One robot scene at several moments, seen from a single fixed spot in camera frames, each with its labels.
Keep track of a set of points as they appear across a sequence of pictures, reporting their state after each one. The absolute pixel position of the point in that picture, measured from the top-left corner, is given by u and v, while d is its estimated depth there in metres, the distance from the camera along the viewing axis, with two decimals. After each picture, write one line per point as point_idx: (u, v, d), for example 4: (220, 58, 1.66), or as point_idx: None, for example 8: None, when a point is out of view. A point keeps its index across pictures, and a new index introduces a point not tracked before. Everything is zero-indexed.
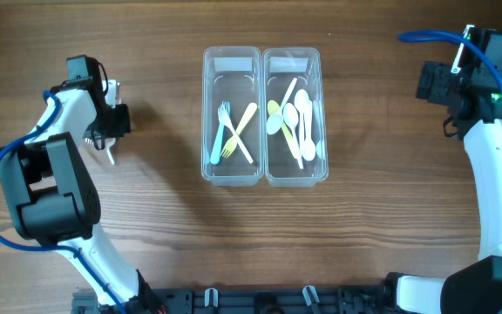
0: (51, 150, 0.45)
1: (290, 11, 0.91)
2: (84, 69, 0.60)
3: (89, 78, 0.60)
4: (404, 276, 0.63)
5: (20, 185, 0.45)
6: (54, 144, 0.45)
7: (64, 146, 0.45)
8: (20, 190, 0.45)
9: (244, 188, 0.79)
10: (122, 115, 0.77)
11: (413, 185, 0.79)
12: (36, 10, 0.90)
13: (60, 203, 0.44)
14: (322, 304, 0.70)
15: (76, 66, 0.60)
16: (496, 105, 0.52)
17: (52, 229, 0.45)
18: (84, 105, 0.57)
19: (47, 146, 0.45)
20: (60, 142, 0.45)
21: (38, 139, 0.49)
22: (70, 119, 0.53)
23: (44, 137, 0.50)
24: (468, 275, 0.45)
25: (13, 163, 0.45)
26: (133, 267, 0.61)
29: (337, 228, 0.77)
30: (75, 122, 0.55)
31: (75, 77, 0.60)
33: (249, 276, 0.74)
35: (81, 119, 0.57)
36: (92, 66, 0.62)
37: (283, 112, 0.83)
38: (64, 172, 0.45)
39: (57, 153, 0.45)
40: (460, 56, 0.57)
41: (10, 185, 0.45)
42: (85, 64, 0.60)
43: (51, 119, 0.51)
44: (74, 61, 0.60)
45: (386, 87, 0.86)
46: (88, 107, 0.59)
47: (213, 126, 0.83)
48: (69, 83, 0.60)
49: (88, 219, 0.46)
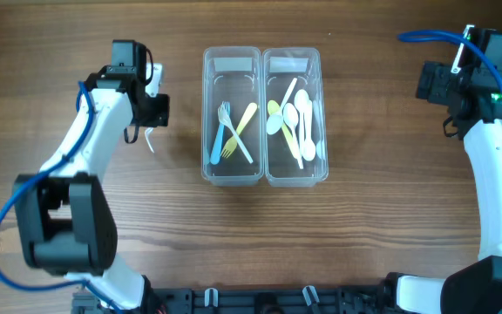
0: (73, 197, 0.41)
1: (290, 11, 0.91)
2: (129, 57, 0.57)
3: (132, 70, 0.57)
4: (403, 276, 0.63)
5: (36, 222, 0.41)
6: (78, 189, 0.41)
7: (87, 194, 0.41)
8: (35, 228, 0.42)
9: (244, 188, 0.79)
10: (162, 105, 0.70)
11: (413, 185, 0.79)
12: (36, 11, 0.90)
13: (74, 249, 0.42)
14: (322, 304, 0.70)
15: (122, 52, 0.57)
16: (496, 104, 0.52)
17: (64, 269, 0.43)
18: (121, 112, 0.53)
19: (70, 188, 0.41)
20: (84, 189, 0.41)
21: (64, 171, 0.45)
22: (100, 140, 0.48)
23: (69, 169, 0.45)
24: (468, 275, 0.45)
25: (30, 197, 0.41)
26: (140, 275, 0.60)
29: (337, 228, 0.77)
30: (105, 140, 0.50)
31: (118, 64, 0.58)
33: (248, 276, 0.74)
35: (114, 131, 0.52)
36: (139, 54, 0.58)
37: (283, 112, 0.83)
38: (83, 219, 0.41)
39: (78, 200, 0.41)
40: (460, 56, 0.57)
41: (25, 221, 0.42)
42: (132, 51, 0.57)
43: (78, 146, 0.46)
44: (119, 44, 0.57)
45: (386, 87, 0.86)
46: (125, 112, 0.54)
47: (213, 125, 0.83)
48: (111, 69, 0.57)
49: (100, 265, 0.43)
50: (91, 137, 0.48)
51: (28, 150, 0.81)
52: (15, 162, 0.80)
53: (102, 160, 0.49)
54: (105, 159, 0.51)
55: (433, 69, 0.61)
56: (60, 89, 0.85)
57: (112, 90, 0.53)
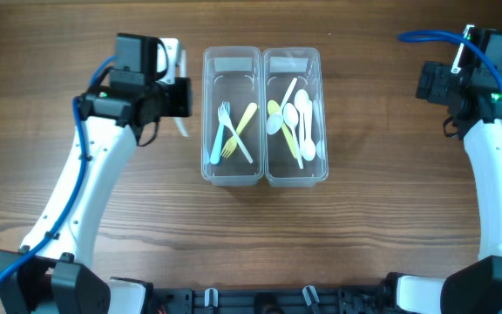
0: (56, 288, 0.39)
1: (290, 11, 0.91)
2: (136, 58, 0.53)
3: (139, 77, 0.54)
4: (403, 276, 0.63)
5: (18, 300, 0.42)
6: (61, 281, 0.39)
7: (70, 288, 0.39)
8: (17, 303, 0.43)
9: (244, 187, 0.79)
10: (181, 96, 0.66)
11: (413, 185, 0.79)
12: (36, 11, 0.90)
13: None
14: (322, 304, 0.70)
15: (128, 52, 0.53)
16: (496, 104, 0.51)
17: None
18: (124, 147, 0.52)
19: (52, 277, 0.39)
20: (68, 282, 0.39)
21: (49, 248, 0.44)
22: (91, 202, 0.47)
23: (55, 246, 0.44)
24: (468, 275, 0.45)
25: (11, 282, 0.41)
26: (139, 286, 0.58)
29: (337, 228, 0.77)
30: (98, 199, 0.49)
31: (124, 69, 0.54)
33: (248, 276, 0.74)
35: (110, 180, 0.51)
36: (148, 52, 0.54)
37: (283, 112, 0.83)
38: (67, 305, 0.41)
39: (61, 291, 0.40)
40: (460, 56, 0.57)
41: (9, 298, 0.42)
42: (139, 52, 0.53)
43: (65, 216, 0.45)
44: (124, 44, 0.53)
45: (386, 87, 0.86)
46: (125, 150, 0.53)
47: (213, 125, 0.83)
48: (116, 74, 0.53)
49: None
50: (80, 201, 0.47)
51: (28, 150, 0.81)
52: (15, 163, 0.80)
53: (94, 217, 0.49)
54: (98, 213, 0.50)
55: (433, 69, 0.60)
56: (60, 89, 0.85)
57: (111, 121, 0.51)
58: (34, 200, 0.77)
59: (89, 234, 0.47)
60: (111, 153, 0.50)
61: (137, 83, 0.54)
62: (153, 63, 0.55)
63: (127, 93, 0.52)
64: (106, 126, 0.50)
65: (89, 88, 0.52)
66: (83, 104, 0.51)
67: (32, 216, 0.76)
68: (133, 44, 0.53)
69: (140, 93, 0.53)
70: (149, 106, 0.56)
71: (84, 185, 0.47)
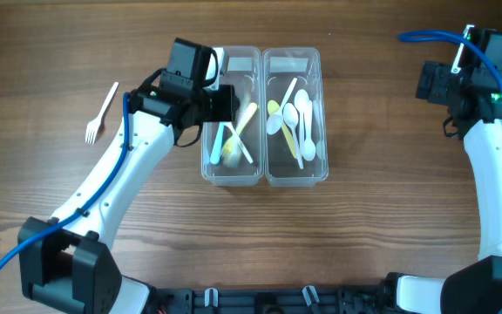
0: (77, 263, 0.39)
1: (290, 11, 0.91)
2: (188, 65, 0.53)
3: (189, 82, 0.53)
4: (403, 276, 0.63)
5: (36, 269, 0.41)
6: (84, 258, 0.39)
7: (90, 268, 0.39)
8: (35, 273, 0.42)
9: (244, 188, 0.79)
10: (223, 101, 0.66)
11: (413, 185, 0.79)
12: (36, 10, 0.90)
13: (70, 303, 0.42)
14: (322, 304, 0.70)
15: (182, 58, 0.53)
16: (496, 105, 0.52)
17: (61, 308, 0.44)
18: (162, 145, 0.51)
19: (76, 254, 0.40)
20: (89, 261, 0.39)
21: (75, 223, 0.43)
22: (123, 190, 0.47)
23: (81, 224, 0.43)
24: (468, 275, 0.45)
25: (36, 249, 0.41)
26: (144, 287, 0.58)
29: (337, 228, 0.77)
30: (130, 191, 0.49)
31: (175, 72, 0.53)
33: (248, 276, 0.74)
35: (142, 176, 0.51)
36: (201, 61, 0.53)
37: (283, 112, 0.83)
38: (83, 287, 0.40)
39: (82, 269, 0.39)
40: (460, 56, 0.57)
41: (27, 266, 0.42)
42: (192, 59, 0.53)
43: (98, 196, 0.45)
44: (180, 49, 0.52)
45: (386, 87, 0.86)
46: (162, 147, 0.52)
47: (213, 125, 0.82)
48: (166, 76, 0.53)
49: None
50: (115, 186, 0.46)
51: (28, 150, 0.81)
52: (15, 163, 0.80)
53: (123, 207, 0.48)
54: (127, 203, 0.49)
55: (432, 69, 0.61)
56: (60, 89, 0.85)
57: (155, 119, 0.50)
58: (34, 200, 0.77)
59: (114, 221, 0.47)
60: (152, 147, 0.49)
61: (185, 87, 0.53)
62: (203, 72, 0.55)
63: (175, 98, 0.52)
64: (152, 123, 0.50)
65: (140, 86, 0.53)
66: (133, 98, 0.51)
67: (33, 216, 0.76)
68: (189, 50, 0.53)
69: (186, 98, 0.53)
70: (189, 113, 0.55)
71: (122, 173, 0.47)
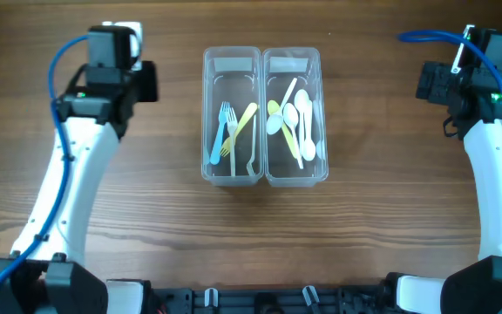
0: (50, 288, 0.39)
1: (290, 11, 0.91)
2: (109, 54, 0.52)
3: (115, 71, 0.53)
4: (403, 276, 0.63)
5: (15, 304, 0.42)
6: (54, 281, 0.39)
7: (65, 288, 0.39)
8: (14, 307, 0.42)
9: (245, 188, 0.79)
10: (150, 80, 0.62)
11: (413, 185, 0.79)
12: (36, 10, 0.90)
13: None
14: (322, 304, 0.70)
15: (98, 48, 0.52)
16: (496, 105, 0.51)
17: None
18: (107, 140, 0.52)
19: (46, 278, 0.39)
20: (62, 282, 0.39)
21: (38, 250, 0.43)
22: (78, 203, 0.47)
23: (44, 249, 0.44)
24: (468, 275, 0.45)
25: (5, 289, 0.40)
26: (137, 285, 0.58)
29: (337, 228, 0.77)
30: (86, 197, 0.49)
31: (98, 64, 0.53)
33: (249, 276, 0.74)
35: (95, 177, 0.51)
36: (120, 46, 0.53)
37: (284, 112, 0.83)
38: (63, 307, 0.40)
39: (57, 291, 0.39)
40: (460, 56, 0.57)
41: (4, 304, 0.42)
42: (110, 46, 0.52)
43: (52, 218, 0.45)
44: (97, 38, 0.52)
45: (386, 87, 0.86)
46: (107, 146, 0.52)
47: (213, 125, 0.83)
48: (91, 71, 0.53)
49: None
50: (67, 201, 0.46)
51: (27, 150, 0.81)
52: (15, 163, 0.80)
53: (84, 218, 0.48)
54: (88, 213, 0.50)
55: (432, 69, 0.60)
56: (60, 89, 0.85)
57: (91, 120, 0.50)
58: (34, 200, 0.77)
59: (79, 235, 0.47)
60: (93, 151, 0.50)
61: (112, 77, 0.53)
62: (126, 56, 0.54)
63: (106, 91, 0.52)
64: (86, 126, 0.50)
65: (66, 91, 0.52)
66: (62, 105, 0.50)
67: None
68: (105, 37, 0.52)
69: (118, 89, 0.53)
70: (127, 104, 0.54)
71: (70, 186, 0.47)
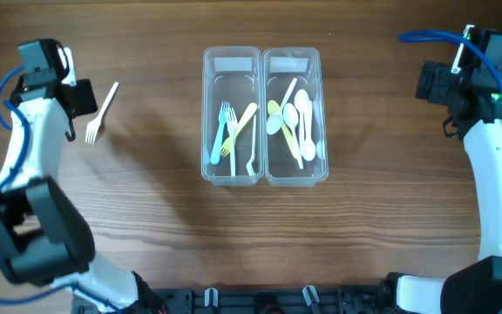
0: (33, 199, 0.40)
1: (290, 11, 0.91)
2: (43, 60, 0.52)
3: (51, 72, 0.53)
4: (403, 276, 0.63)
5: (4, 235, 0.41)
6: (36, 190, 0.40)
7: (48, 194, 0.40)
8: (3, 239, 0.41)
9: (245, 188, 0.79)
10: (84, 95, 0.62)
11: (413, 185, 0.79)
12: (36, 10, 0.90)
13: (53, 252, 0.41)
14: (322, 304, 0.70)
15: (32, 55, 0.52)
16: (496, 105, 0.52)
17: (47, 275, 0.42)
18: (56, 119, 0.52)
19: (28, 194, 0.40)
20: (43, 190, 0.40)
21: (16, 182, 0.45)
22: (44, 147, 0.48)
23: (22, 180, 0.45)
24: (469, 275, 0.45)
25: None
26: (130, 273, 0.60)
29: (337, 228, 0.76)
30: (50, 145, 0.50)
31: (34, 70, 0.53)
33: (249, 276, 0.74)
35: (56, 132, 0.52)
36: (51, 51, 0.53)
37: (283, 112, 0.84)
38: (51, 220, 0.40)
39: (41, 201, 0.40)
40: (460, 56, 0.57)
41: None
42: (41, 52, 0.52)
43: (23, 156, 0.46)
44: (26, 46, 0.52)
45: (386, 87, 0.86)
46: (59, 119, 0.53)
47: (213, 125, 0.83)
48: (29, 78, 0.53)
49: (84, 260, 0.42)
50: (33, 145, 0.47)
51: None
52: None
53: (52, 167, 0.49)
54: (55, 160, 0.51)
55: (433, 69, 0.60)
56: None
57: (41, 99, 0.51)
58: None
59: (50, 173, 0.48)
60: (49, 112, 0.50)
61: (50, 78, 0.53)
62: (61, 64, 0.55)
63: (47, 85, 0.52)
64: (36, 98, 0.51)
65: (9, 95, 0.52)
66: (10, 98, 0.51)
67: None
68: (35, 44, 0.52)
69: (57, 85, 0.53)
70: (62, 100, 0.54)
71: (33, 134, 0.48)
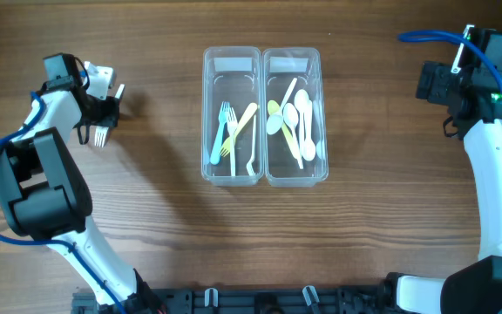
0: (39, 144, 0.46)
1: (290, 11, 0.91)
2: (64, 68, 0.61)
3: (70, 78, 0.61)
4: (403, 276, 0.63)
5: (12, 182, 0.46)
6: (41, 139, 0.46)
7: (51, 139, 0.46)
8: (10, 185, 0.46)
9: (244, 188, 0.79)
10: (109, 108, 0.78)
11: (413, 185, 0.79)
12: (36, 10, 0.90)
13: (53, 195, 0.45)
14: (322, 304, 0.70)
15: (56, 66, 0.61)
16: (496, 105, 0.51)
17: (47, 225, 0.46)
18: (68, 106, 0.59)
19: (35, 141, 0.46)
20: (47, 137, 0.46)
21: (26, 136, 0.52)
22: (55, 117, 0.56)
23: (30, 133, 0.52)
24: (469, 276, 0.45)
25: (1, 160, 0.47)
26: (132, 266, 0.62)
29: (337, 228, 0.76)
30: (62, 121, 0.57)
31: (55, 77, 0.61)
33: (249, 276, 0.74)
35: (67, 119, 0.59)
36: (71, 63, 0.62)
37: (283, 112, 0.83)
38: (53, 164, 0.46)
39: (44, 146, 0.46)
40: (460, 56, 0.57)
41: (3, 184, 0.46)
42: (64, 64, 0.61)
43: (37, 119, 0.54)
44: (51, 59, 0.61)
45: (386, 87, 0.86)
46: (72, 106, 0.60)
47: (213, 126, 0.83)
48: (50, 82, 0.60)
49: (80, 211, 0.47)
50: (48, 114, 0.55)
51: None
52: None
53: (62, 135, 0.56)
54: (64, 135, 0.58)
55: (433, 69, 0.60)
56: None
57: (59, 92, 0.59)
58: None
59: None
60: (65, 98, 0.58)
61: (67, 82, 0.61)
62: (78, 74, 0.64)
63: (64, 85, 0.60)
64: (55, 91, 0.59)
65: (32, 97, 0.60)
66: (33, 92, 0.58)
67: None
68: (58, 58, 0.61)
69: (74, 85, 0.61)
70: (78, 101, 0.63)
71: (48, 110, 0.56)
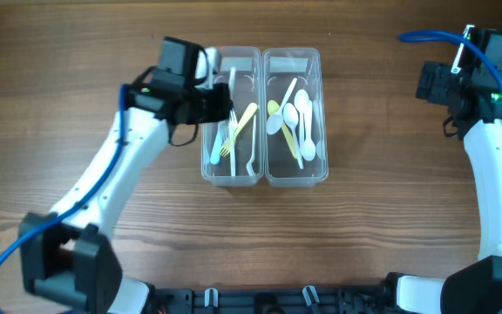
0: (78, 255, 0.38)
1: (290, 11, 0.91)
2: (179, 64, 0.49)
3: (179, 79, 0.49)
4: (403, 276, 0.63)
5: (38, 266, 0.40)
6: (81, 251, 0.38)
7: (91, 258, 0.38)
8: (36, 268, 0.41)
9: (245, 188, 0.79)
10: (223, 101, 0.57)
11: (413, 185, 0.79)
12: (35, 10, 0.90)
13: (71, 296, 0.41)
14: (322, 304, 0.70)
15: (172, 55, 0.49)
16: (496, 105, 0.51)
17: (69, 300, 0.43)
18: (155, 143, 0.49)
19: (77, 245, 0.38)
20: (89, 252, 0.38)
21: (76, 218, 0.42)
22: (124, 179, 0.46)
23: (81, 217, 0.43)
24: (469, 276, 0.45)
25: (36, 245, 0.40)
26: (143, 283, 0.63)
29: (337, 228, 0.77)
30: (134, 170, 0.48)
31: (166, 70, 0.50)
33: (249, 276, 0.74)
35: (146, 156, 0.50)
36: (193, 57, 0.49)
37: (283, 112, 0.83)
38: (84, 278, 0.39)
39: (81, 259, 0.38)
40: (460, 56, 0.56)
41: (28, 261, 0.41)
42: (182, 56, 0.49)
43: (96, 190, 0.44)
44: (170, 44, 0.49)
45: (386, 87, 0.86)
46: (156, 145, 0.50)
47: None
48: (158, 73, 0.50)
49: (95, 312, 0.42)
50: (116, 176, 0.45)
51: (27, 150, 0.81)
52: (14, 163, 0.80)
53: (120, 203, 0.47)
54: (128, 192, 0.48)
55: (433, 69, 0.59)
56: (60, 89, 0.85)
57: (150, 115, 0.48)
58: (34, 200, 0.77)
59: (119, 201, 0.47)
60: (146, 142, 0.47)
61: (174, 85, 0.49)
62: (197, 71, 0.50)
63: (167, 94, 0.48)
64: (144, 117, 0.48)
65: (134, 82, 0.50)
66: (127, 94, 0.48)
67: None
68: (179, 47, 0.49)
69: (179, 96, 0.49)
70: (189, 112, 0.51)
71: (122, 160, 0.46)
